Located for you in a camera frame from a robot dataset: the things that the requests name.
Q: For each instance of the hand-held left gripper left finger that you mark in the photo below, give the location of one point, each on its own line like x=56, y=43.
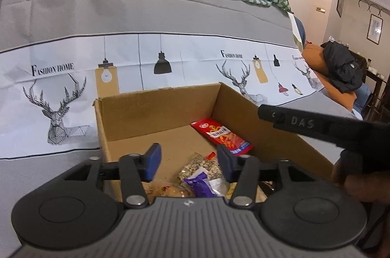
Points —
x=154, y=160

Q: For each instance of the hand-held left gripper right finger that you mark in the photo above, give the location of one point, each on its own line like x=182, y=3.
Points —
x=225, y=163

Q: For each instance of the yellow black snack packet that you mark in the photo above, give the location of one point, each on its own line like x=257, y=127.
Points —
x=232, y=189

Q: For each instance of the clear mixed nut packet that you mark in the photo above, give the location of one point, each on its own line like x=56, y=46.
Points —
x=198, y=165

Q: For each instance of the red snack packet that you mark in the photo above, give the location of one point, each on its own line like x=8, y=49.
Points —
x=219, y=133

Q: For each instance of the yellow orange snack packet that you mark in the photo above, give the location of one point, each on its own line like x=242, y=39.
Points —
x=166, y=189

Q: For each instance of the purple candy packet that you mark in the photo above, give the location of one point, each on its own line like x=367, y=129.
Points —
x=199, y=184

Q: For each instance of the cardboard box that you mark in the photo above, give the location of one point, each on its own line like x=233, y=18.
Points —
x=152, y=111

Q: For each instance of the person's right hand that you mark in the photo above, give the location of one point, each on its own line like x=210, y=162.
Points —
x=365, y=188

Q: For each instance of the blue jeans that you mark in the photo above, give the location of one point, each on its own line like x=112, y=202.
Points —
x=362, y=98

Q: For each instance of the dark wooden table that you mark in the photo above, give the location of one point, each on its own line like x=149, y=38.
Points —
x=377, y=76

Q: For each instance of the black jacket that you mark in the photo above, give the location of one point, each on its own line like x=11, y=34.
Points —
x=341, y=66

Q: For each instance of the orange cushion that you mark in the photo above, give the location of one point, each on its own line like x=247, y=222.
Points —
x=313, y=60

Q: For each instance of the blue sofa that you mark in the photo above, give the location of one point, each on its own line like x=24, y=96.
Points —
x=302, y=32

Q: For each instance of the grey deer print sofa cover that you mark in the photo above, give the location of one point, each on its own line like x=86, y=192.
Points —
x=152, y=8

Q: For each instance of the wall switch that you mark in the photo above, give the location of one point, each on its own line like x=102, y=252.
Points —
x=320, y=9

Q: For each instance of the narrow framed wall picture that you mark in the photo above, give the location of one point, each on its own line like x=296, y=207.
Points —
x=340, y=2

